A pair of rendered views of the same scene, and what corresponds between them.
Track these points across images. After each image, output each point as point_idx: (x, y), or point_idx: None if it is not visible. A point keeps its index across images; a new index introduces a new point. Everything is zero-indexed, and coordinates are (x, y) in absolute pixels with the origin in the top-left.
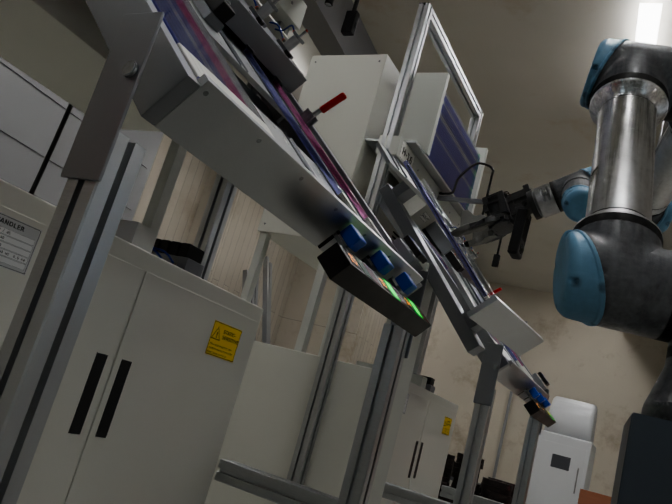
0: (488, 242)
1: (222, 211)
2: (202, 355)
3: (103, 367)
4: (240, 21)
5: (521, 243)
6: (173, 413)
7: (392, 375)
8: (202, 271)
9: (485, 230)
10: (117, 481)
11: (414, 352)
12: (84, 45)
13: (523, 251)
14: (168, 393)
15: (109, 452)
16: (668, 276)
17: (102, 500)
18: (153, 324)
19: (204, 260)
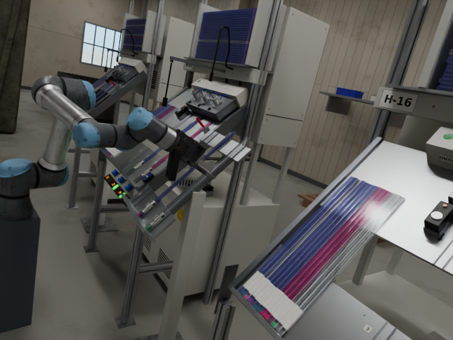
0: (201, 173)
1: (232, 174)
2: (176, 217)
3: None
4: (195, 109)
5: (167, 169)
6: (170, 232)
7: (136, 224)
8: (226, 198)
9: (203, 164)
10: (162, 243)
11: (183, 235)
12: None
13: (166, 175)
14: (170, 225)
15: (160, 234)
16: None
17: (160, 246)
18: (166, 204)
19: (227, 194)
